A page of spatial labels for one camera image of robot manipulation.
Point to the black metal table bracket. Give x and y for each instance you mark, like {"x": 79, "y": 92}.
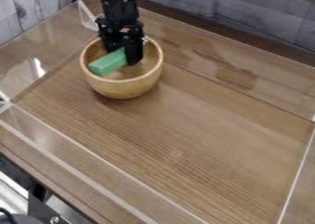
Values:
{"x": 39, "y": 210}

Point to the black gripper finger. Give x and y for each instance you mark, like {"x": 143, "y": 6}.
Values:
{"x": 133, "y": 49}
{"x": 111, "y": 41}

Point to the clear acrylic corner bracket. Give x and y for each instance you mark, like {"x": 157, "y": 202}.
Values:
{"x": 88, "y": 18}

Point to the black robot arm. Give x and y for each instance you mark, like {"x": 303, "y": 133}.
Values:
{"x": 120, "y": 29}

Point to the green rectangular block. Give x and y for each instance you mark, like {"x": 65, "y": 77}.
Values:
{"x": 108, "y": 63}

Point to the wooden bowl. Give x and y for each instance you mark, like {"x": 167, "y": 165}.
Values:
{"x": 132, "y": 80}

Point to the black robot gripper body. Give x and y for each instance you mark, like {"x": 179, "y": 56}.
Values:
{"x": 120, "y": 18}

